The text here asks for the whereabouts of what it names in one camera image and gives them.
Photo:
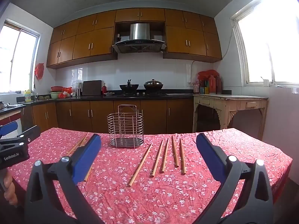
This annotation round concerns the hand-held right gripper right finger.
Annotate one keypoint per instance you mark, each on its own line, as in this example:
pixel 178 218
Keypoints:
pixel 210 155

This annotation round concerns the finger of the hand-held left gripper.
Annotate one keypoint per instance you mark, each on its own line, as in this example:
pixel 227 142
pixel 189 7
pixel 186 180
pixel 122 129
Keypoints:
pixel 9 128
pixel 28 134

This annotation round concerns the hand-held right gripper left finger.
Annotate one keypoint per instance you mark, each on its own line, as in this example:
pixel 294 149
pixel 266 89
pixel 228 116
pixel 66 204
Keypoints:
pixel 87 158

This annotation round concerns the wooden chopstick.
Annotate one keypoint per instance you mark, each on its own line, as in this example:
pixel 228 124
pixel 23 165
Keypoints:
pixel 140 164
pixel 81 142
pixel 88 174
pixel 157 158
pixel 175 151
pixel 74 147
pixel 164 156
pixel 182 156

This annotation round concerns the clear glass holder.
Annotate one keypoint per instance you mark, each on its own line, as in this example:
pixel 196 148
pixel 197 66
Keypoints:
pixel 127 142

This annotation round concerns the person's left hand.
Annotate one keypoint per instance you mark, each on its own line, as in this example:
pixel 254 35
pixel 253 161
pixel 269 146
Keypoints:
pixel 10 191

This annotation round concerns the yellow detergent bottle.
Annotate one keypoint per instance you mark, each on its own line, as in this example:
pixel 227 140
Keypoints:
pixel 27 96

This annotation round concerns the kitchen faucet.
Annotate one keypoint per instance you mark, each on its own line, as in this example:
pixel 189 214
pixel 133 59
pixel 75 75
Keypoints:
pixel 35 93

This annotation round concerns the green basin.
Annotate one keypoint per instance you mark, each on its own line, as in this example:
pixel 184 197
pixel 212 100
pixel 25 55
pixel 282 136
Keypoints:
pixel 54 95

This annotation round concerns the red basin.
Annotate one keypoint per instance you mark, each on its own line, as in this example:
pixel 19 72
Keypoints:
pixel 56 88

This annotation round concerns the red floral tablecloth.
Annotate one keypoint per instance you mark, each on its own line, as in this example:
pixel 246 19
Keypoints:
pixel 116 203

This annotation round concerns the chopsticks in glass holder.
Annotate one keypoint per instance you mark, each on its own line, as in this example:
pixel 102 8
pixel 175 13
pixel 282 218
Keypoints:
pixel 229 102

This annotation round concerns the red plastic bag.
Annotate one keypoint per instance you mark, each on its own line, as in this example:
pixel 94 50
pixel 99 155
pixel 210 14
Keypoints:
pixel 65 92

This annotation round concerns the black kitchen countertop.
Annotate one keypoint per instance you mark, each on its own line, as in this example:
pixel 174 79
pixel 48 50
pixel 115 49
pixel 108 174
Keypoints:
pixel 93 97

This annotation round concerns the coloured seasoning boxes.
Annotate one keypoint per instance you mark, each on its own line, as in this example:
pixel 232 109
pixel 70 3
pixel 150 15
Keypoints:
pixel 204 90

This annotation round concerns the steel cup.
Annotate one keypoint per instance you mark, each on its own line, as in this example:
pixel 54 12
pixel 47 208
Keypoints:
pixel 79 92

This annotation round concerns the pink bottle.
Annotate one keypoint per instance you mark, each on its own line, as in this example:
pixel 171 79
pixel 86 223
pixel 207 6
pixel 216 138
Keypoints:
pixel 196 88

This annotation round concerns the sliding window beside sink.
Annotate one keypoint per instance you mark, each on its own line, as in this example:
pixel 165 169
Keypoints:
pixel 21 60

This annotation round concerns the white plastic bag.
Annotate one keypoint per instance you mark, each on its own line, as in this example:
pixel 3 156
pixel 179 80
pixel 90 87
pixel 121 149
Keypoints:
pixel 76 84

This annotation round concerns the tall red sauce bottle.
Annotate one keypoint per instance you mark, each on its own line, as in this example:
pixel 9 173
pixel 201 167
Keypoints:
pixel 212 85

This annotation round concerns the dark sauce bottle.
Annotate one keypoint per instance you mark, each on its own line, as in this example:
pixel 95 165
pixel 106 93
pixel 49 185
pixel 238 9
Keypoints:
pixel 218 85

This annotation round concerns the dark cutting board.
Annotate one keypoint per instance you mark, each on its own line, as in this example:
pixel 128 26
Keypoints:
pixel 91 88

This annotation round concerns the wooden lower kitchen cabinets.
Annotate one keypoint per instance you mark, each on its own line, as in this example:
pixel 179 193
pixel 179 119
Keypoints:
pixel 151 114

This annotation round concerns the small red bottle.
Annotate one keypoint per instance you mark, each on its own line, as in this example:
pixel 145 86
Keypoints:
pixel 104 89

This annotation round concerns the red bag over bottles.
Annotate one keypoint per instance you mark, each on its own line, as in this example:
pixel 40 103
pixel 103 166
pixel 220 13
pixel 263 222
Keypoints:
pixel 206 74

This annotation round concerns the black wok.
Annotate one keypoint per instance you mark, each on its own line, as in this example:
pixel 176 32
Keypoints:
pixel 129 86

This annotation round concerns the gas stove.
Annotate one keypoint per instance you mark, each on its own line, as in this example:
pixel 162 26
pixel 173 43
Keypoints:
pixel 140 94

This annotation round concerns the black pot with lid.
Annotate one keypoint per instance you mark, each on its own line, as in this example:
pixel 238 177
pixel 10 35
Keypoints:
pixel 153 85

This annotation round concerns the white cup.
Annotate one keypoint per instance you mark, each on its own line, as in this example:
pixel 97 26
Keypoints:
pixel 265 83

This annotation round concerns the large bright window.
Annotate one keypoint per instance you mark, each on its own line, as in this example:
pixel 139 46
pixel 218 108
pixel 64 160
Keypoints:
pixel 264 39

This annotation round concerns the steel range hood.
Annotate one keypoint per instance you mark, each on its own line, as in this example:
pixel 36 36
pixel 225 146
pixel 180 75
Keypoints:
pixel 139 31

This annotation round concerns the red hanging wall bag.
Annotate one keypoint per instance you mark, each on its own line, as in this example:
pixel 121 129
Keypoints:
pixel 39 71

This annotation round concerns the wooden upper wall cabinets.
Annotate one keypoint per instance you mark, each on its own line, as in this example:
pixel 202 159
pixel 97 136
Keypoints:
pixel 93 42

